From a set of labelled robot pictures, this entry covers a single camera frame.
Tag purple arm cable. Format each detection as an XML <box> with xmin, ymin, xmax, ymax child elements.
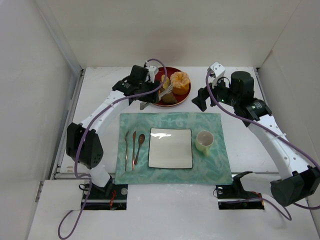
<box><xmin>205</xmin><ymin>69</ymin><xmax>320</xmax><ymax>221</ymax></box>
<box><xmin>57</xmin><ymin>58</ymin><xmax>168</xmax><ymax>240</ymax></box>

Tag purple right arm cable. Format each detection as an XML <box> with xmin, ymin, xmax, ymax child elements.
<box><xmin>205</xmin><ymin>69</ymin><xmax>320</xmax><ymax>221</ymax></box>

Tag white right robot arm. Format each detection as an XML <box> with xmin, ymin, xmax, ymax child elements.
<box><xmin>192</xmin><ymin>69</ymin><xmax>320</xmax><ymax>207</ymax></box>

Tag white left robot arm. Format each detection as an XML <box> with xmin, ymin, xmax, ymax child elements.
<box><xmin>66</xmin><ymin>65</ymin><xmax>160</xmax><ymax>188</ymax></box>

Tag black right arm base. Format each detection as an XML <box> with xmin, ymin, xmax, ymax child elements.
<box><xmin>212</xmin><ymin>171</ymin><xmax>265</xmax><ymax>210</ymax></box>

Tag sliced baguette bread piece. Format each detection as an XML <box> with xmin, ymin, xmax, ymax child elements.
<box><xmin>161</xmin><ymin>74</ymin><xmax>171</xmax><ymax>90</ymax></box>

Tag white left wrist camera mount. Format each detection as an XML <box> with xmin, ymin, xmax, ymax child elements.
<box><xmin>144</xmin><ymin>64</ymin><xmax>159</xmax><ymax>83</ymax></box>

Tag white square plate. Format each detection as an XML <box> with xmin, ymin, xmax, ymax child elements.
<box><xmin>148</xmin><ymin>128</ymin><xmax>193</xmax><ymax>170</ymax></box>

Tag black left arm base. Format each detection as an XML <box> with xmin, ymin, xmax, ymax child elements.
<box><xmin>78</xmin><ymin>177</ymin><xmax>128</xmax><ymax>211</ymax></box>

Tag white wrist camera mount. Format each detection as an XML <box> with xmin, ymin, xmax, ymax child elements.
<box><xmin>207</xmin><ymin>62</ymin><xmax>226</xmax><ymax>88</ymax></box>
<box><xmin>144</xmin><ymin>64</ymin><xmax>159</xmax><ymax>83</ymax></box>

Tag pale yellow cup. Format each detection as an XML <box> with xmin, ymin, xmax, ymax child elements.
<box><xmin>195</xmin><ymin>130</ymin><xmax>215</xmax><ymax>157</ymax></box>

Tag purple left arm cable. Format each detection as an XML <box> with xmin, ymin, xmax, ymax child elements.
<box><xmin>57</xmin><ymin>58</ymin><xmax>168</xmax><ymax>240</ymax></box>

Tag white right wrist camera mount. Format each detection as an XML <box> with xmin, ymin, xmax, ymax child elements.
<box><xmin>207</xmin><ymin>62</ymin><xmax>226</xmax><ymax>88</ymax></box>

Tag orange chiffon cake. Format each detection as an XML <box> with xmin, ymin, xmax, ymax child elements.
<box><xmin>170</xmin><ymin>71</ymin><xmax>190</xmax><ymax>95</ymax></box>

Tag teal patterned placemat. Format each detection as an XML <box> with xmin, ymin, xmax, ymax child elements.
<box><xmin>115</xmin><ymin>112</ymin><xmax>232</xmax><ymax>185</ymax></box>

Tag brown leaf-shaped bread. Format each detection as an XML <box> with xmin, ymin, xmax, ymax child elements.
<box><xmin>161</xmin><ymin>92</ymin><xmax>178</xmax><ymax>105</ymax></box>

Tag bronze spoon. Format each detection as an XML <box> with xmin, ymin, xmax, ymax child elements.
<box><xmin>134</xmin><ymin>134</ymin><xmax>145</xmax><ymax>165</ymax></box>

